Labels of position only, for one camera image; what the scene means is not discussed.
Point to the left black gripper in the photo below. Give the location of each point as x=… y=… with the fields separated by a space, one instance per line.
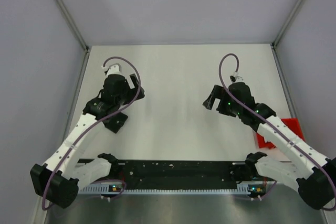
x=131 y=91

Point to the grey slotted cable duct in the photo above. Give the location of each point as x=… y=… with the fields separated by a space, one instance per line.
x=109 y=190

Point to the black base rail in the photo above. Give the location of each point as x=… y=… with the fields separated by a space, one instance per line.
x=152 y=174

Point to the left aluminium frame post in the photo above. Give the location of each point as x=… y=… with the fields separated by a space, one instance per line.
x=71 y=24

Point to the right aluminium frame post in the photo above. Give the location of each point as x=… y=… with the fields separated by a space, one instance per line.
x=287 y=23

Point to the aluminium frame post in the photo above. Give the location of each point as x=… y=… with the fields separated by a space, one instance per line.
x=287 y=23
x=71 y=24

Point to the black leather card holder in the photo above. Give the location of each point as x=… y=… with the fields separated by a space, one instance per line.
x=116 y=122

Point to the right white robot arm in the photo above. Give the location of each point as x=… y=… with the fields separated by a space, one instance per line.
x=310 y=173

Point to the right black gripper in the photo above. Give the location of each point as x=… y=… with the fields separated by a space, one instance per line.
x=218 y=93

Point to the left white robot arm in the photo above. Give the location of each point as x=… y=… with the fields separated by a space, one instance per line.
x=58 y=180

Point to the red plastic card tray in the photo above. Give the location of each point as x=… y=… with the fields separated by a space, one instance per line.
x=282 y=134

